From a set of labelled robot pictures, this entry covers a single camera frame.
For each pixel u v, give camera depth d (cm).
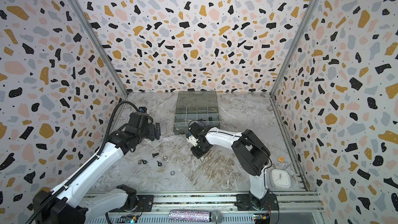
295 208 74
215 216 67
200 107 135
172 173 83
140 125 60
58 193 39
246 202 74
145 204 73
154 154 89
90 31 86
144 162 87
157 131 73
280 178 79
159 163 86
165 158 88
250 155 49
